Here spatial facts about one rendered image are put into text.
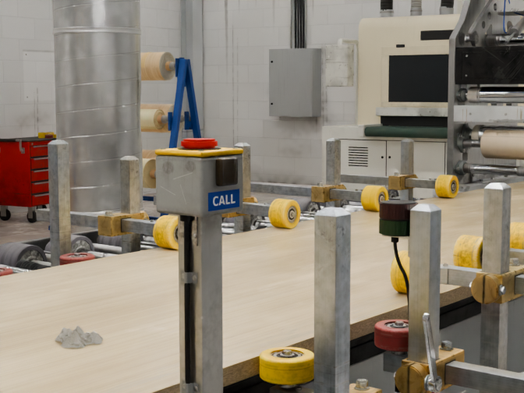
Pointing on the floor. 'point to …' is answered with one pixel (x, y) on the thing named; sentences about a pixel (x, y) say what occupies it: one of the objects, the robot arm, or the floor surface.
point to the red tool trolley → (24, 175)
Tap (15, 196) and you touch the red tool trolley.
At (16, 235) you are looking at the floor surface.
